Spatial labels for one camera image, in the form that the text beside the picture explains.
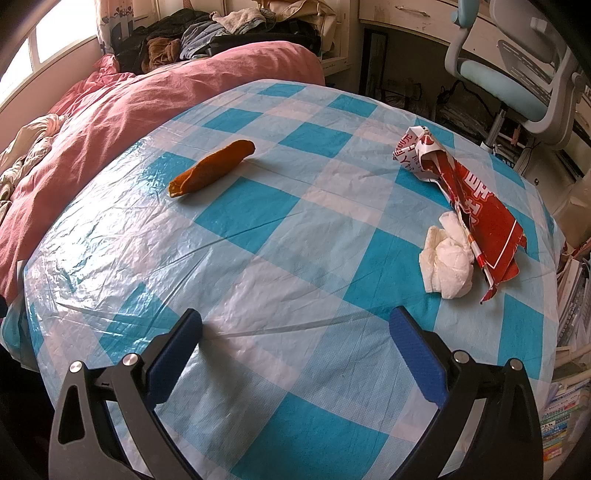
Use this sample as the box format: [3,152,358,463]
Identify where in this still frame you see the window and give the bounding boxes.
[0,0,100,117]

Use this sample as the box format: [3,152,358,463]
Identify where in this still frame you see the white crumpled cloth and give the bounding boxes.
[0,114,66,219]

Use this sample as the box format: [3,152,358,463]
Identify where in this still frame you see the white tissue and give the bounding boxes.
[419,212,475,299]

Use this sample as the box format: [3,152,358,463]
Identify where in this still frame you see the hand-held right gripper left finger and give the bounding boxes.
[48,308,204,480]

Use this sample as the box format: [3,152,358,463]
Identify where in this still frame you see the patterned curtain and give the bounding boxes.
[94,0,136,59]

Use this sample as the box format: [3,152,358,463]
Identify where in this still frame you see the grey and blue desk chair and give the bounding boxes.
[444,0,588,151]

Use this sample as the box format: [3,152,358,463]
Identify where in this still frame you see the white desk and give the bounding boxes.
[358,0,589,182]

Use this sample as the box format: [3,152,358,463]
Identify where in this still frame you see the blue checked tablecloth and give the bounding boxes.
[0,79,567,480]

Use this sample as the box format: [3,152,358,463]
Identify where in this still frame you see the white bookshelf with books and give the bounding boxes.
[540,253,591,468]

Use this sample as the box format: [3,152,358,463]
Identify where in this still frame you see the long orange peel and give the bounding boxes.
[168,139,256,199]

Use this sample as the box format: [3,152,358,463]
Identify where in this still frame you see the pile of clothes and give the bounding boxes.
[113,0,339,75]

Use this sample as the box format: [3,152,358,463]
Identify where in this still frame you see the red snack wrapper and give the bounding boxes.
[392,125,528,304]

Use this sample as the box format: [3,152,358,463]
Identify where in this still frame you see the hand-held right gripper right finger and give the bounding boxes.
[389,306,546,480]

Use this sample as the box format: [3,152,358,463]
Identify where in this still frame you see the pink duvet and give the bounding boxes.
[0,40,327,306]

